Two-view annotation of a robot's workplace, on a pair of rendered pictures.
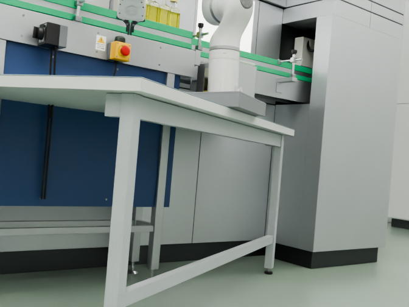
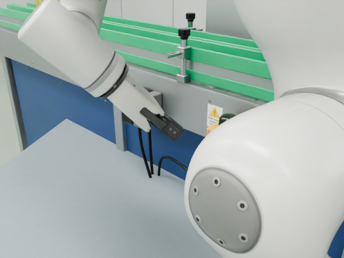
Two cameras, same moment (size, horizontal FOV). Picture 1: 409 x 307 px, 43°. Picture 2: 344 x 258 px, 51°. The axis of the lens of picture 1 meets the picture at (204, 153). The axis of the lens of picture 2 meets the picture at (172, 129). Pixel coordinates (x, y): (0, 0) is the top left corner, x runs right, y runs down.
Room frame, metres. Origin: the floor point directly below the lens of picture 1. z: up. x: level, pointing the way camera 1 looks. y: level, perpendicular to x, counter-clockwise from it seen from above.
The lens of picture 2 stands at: (1.90, -0.31, 1.33)
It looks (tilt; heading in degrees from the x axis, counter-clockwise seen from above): 26 degrees down; 82
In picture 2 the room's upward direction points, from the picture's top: straight up
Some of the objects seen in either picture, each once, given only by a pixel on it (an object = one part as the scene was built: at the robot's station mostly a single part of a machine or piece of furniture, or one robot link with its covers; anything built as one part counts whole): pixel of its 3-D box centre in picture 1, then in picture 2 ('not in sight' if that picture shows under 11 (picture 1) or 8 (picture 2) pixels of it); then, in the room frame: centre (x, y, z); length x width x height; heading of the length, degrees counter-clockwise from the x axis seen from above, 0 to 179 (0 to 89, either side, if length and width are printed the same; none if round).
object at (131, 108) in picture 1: (216, 212); not in sight; (2.04, -0.07, 0.36); 1.51 x 0.09 x 0.71; 157
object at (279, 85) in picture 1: (289, 70); not in sight; (2.83, -0.42, 1.07); 0.17 x 0.05 x 0.23; 39
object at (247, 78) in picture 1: (221, 82); not in sight; (2.44, -0.05, 0.92); 0.27 x 0.17 x 0.15; 39
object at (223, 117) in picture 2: (120, 39); (229, 121); (2.11, 0.38, 1.01); 0.05 x 0.05 x 0.03
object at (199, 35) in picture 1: (196, 37); not in sight; (2.43, 0.08, 1.12); 0.17 x 0.03 x 0.12; 39
